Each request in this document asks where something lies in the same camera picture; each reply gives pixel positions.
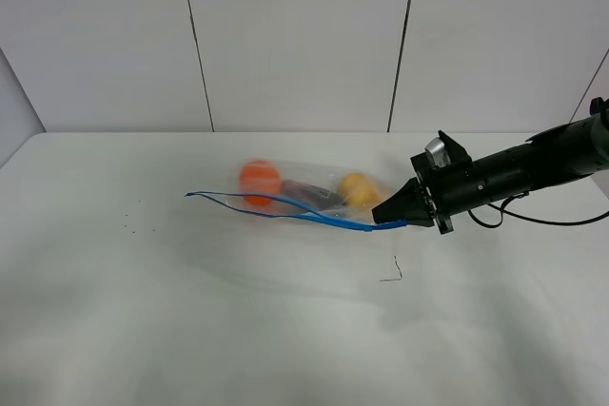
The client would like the clear zip bag blue zipper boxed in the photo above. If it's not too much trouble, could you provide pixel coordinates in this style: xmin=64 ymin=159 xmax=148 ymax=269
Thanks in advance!
xmin=186 ymin=159 xmax=397 ymax=232

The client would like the yellow pear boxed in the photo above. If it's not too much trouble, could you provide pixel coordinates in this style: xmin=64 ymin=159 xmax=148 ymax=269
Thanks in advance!
xmin=337 ymin=173 xmax=382 ymax=209

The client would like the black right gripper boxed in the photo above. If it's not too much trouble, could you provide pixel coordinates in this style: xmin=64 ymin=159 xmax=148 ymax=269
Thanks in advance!
xmin=372 ymin=130 xmax=473 ymax=234

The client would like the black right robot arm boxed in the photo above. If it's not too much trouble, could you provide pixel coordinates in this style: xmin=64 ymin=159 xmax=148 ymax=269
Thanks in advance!
xmin=372 ymin=98 xmax=608 ymax=234

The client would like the orange fruit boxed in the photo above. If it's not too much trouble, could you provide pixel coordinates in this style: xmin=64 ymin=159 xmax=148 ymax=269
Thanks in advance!
xmin=238 ymin=160 xmax=282 ymax=206

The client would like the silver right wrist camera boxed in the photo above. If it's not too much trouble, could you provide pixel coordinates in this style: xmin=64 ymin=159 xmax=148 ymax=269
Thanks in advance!
xmin=424 ymin=137 xmax=451 ymax=167

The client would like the purple eggplant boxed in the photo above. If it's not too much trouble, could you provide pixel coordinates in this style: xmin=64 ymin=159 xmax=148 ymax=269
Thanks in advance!
xmin=281 ymin=180 xmax=344 ymax=211

